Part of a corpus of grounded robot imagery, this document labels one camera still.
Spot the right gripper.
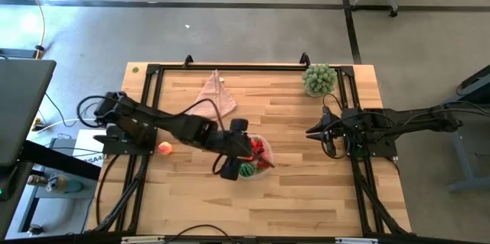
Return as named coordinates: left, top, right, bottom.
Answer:
left=305, top=105, right=346, bottom=158

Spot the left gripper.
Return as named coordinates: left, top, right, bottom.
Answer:
left=208, top=118, right=276, bottom=182

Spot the red toy bell pepper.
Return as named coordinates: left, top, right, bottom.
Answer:
left=249, top=138, right=265, bottom=154

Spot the clear plastic tupperware container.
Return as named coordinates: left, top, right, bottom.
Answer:
left=228, top=133, right=276, bottom=181

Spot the green striped toy watermelon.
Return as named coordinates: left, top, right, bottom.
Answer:
left=238, top=162, right=256, bottom=178

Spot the toy peach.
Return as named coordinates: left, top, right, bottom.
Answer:
left=158, top=141, right=174, bottom=157

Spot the beige folded cloth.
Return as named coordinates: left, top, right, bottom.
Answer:
left=186, top=69, right=238, bottom=121

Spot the white label strip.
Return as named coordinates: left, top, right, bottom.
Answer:
left=335, top=236, right=379, bottom=244
left=121, top=236, right=166, bottom=244

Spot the grey metal desk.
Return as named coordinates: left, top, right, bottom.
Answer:
left=420, top=63, right=490, bottom=194

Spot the white printed paper sheet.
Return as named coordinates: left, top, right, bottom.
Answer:
left=71, top=129, right=109, bottom=168

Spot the grey flat monitor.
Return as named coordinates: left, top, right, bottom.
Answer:
left=0, top=58, right=57, bottom=168

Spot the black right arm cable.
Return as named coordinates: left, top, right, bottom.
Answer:
left=320, top=116, right=352, bottom=160

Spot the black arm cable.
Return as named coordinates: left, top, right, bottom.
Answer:
left=76, top=94, right=113, bottom=129
left=179, top=97, right=227, bottom=132
left=320, top=116, right=352, bottom=160

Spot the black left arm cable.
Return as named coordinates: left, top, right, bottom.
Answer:
left=76, top=94, right=113, bottom=129
left=179, top=97, right=227, bottom=132

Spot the black camera cable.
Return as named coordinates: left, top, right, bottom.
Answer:
left=164, top=223, right=237, bottom=244

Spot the yellow cable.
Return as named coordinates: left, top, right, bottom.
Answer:
left=16, top=0, right=47, bottom=60

